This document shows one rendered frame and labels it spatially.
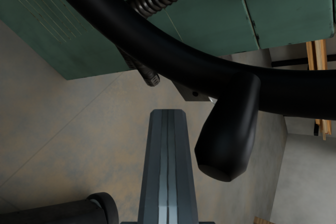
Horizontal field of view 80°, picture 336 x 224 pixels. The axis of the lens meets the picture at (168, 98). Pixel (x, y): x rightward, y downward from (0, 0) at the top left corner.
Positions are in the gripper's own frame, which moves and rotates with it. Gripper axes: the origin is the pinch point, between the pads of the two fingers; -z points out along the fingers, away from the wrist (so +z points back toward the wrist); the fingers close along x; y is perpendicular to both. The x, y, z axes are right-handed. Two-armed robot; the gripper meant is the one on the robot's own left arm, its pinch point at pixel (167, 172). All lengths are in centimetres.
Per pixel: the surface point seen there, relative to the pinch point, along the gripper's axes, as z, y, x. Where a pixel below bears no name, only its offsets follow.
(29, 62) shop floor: -56, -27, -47
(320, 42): -189, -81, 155
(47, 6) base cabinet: -44, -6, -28
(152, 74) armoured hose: -21.8, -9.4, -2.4
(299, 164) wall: -172, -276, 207
